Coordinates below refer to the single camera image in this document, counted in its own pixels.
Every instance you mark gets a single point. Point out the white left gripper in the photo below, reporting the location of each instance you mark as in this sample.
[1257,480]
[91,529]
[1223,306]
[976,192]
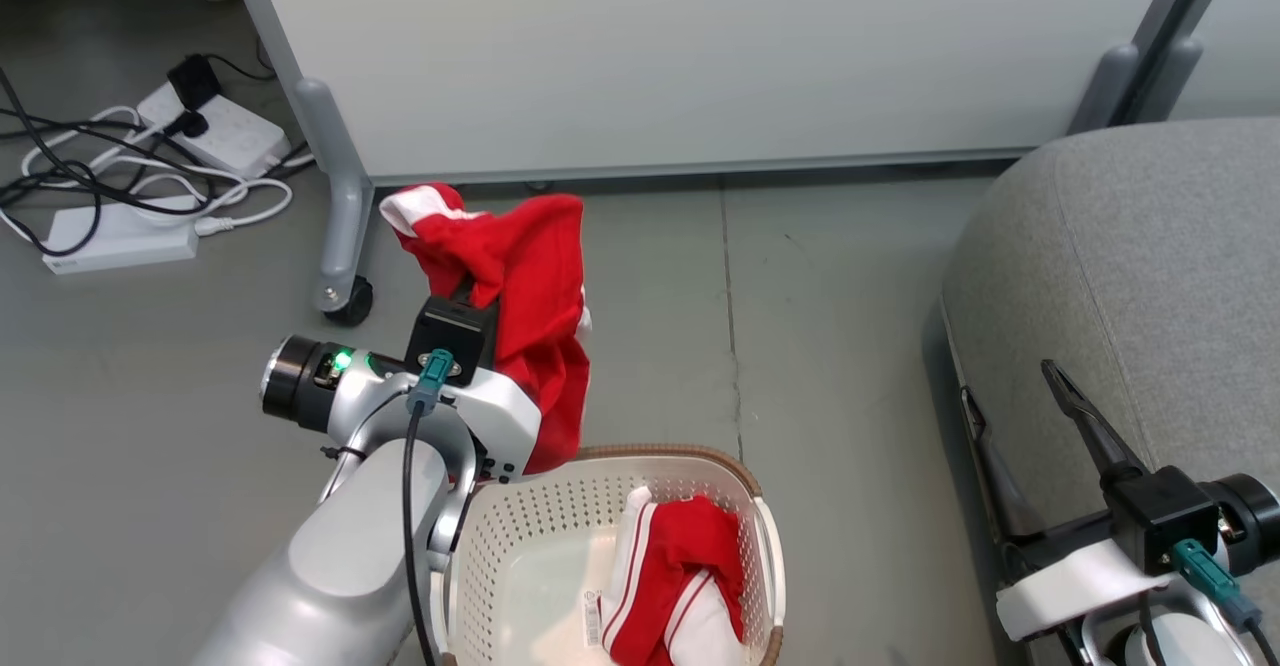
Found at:
[505,416]

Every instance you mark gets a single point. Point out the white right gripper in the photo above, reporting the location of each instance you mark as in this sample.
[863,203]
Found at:
[1070,581]

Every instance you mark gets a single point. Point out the plain red garment white cuff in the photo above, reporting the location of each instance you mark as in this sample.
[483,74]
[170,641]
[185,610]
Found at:
[535,286]

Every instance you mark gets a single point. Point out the red white striped garment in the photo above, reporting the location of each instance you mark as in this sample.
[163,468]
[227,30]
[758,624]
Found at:
[690,556]

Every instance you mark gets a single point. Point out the white perforated laundry basket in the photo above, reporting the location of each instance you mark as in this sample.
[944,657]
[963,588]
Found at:
[540,546]

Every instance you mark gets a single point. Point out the grey fabric sofa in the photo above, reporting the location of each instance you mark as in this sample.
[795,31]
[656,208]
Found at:
[1140,276]

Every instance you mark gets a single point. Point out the white barcode label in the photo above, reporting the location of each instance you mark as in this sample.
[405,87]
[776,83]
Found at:
[594,621]

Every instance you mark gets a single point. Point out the grey partition leg with caster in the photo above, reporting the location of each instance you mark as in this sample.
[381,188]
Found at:
[345,206]

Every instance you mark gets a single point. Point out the short grey partition leg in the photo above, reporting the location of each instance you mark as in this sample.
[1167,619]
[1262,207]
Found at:
[1105,86]
[1172,76]

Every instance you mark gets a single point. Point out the square white power strip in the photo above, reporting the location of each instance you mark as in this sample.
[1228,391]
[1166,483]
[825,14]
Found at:
[235,136]

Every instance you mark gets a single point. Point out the large white partition panel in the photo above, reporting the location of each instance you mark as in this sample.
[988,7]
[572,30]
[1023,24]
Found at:
[700,46]

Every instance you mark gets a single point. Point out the long white power strip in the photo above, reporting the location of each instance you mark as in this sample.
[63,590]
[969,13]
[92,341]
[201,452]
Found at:
[120,241]

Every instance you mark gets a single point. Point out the black plug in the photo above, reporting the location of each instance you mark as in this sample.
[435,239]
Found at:
[186,125]

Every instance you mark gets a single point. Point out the black power adapter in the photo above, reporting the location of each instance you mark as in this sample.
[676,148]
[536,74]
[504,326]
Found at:
[195,81]

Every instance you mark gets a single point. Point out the narrow white partition panel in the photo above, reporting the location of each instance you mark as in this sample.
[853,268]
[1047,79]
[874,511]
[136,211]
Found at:
[1240,36]

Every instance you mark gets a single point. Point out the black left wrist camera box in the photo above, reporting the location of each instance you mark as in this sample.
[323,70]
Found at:
[450,326]

